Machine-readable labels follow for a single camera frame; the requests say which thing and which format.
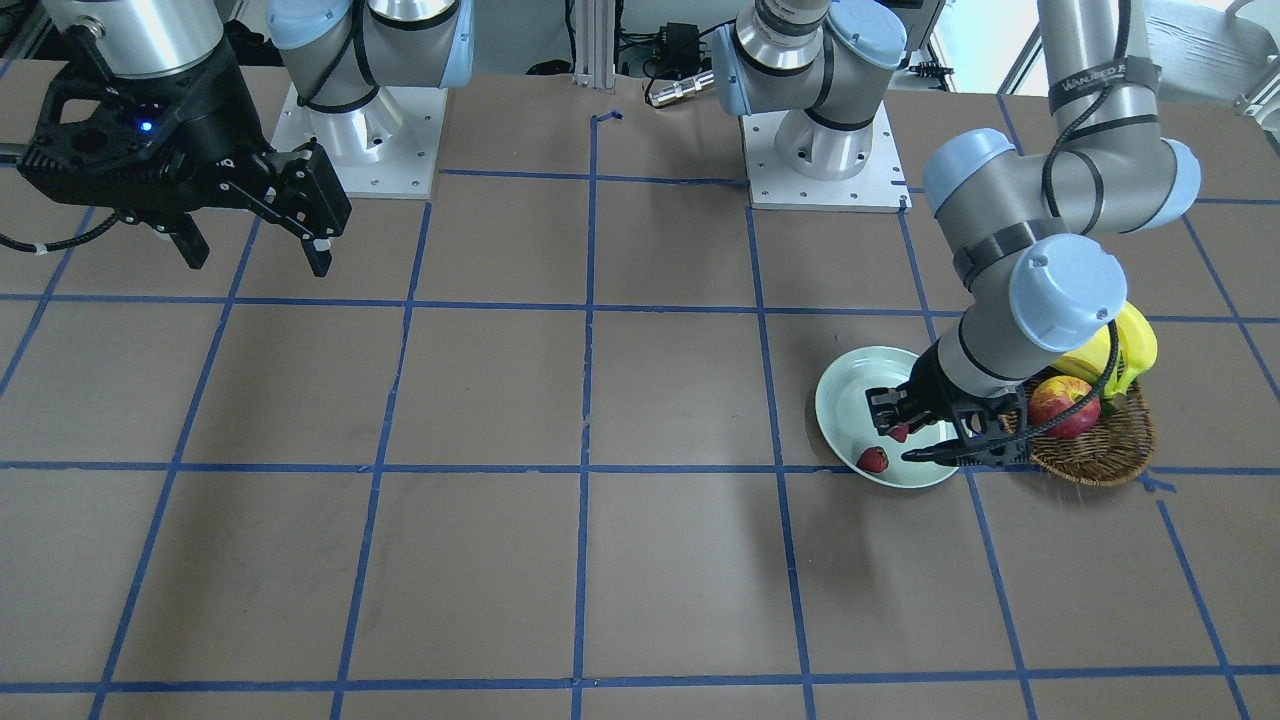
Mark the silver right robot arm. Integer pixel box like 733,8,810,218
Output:
3,1,474,277

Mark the light green plate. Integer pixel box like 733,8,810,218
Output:
815,346,957,489

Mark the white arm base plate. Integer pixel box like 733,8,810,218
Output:
740,105,913,213

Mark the yellow banana bunch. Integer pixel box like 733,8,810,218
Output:
1051,302,1158,400

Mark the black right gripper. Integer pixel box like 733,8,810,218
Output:
17,60,352,278

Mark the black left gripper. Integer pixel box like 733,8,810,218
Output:
865,338,1030,468

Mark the red apple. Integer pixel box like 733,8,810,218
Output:
1028,375,1102,439

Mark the aluminium frame post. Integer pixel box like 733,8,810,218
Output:
570,0,620,94

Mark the woven wicker basket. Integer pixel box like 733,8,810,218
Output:
1029,380,1156,487

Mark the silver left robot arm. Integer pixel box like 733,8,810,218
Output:
709,1,1201,468

